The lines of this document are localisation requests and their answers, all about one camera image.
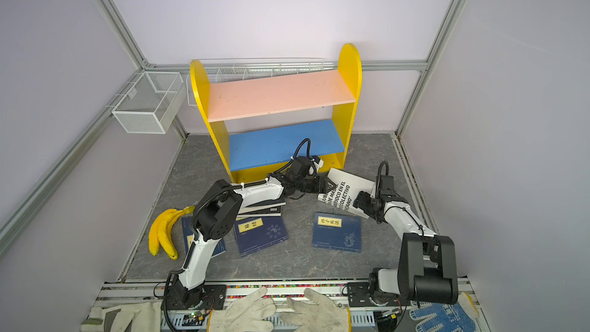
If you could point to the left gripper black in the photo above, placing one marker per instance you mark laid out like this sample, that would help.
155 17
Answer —
323 187

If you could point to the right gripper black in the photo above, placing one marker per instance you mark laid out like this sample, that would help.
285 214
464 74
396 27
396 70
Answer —
361 201

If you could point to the white book black lettering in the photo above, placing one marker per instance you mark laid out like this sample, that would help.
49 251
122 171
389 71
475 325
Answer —
347 188

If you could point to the black book wolf cover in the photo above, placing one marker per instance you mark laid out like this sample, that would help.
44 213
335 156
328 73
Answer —
254 203

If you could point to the black book antler cover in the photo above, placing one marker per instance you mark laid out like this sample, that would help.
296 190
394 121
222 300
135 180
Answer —
267 212

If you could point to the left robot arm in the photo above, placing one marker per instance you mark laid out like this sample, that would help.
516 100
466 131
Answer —
216 214

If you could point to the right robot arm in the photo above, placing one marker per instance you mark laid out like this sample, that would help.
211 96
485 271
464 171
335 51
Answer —
426 270

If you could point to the blue booklet right yellow label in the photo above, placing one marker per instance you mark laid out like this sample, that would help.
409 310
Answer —
337 232

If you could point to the blue booklet yellow label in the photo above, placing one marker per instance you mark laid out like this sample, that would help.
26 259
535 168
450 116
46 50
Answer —
189 236
255 234
337 232

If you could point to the yellow pink blue bookshelf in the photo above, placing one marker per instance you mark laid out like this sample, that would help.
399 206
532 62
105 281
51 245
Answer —
251 156

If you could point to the blue booklet centre yellow label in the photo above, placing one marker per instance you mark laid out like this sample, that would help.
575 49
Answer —
255 234

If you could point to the white work glove centre right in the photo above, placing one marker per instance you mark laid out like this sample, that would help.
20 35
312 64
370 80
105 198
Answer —
322 314

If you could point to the white work glove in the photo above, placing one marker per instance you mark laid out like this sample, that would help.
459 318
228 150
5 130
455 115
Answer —
249 313
322 314

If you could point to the blue dotted glove right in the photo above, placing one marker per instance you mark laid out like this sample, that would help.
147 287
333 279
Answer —
461 316

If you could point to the blue booklet left yellow label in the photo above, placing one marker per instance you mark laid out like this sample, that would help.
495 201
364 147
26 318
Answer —
189 236

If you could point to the white work glove centre left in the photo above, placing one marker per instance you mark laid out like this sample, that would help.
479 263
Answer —
249 313

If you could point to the yellow banana bunch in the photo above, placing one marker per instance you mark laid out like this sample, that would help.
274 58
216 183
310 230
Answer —
159 235

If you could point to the white mesh box basket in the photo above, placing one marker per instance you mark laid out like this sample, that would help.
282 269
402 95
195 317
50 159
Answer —
151 103

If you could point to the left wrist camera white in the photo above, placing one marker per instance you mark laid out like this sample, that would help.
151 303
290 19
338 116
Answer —
318 163

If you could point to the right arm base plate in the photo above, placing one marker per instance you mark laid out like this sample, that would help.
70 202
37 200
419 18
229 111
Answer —
358 295

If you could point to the white wire rack basket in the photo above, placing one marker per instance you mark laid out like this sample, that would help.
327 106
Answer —
221 70

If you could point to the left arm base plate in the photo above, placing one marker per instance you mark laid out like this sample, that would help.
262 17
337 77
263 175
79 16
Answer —
204 297

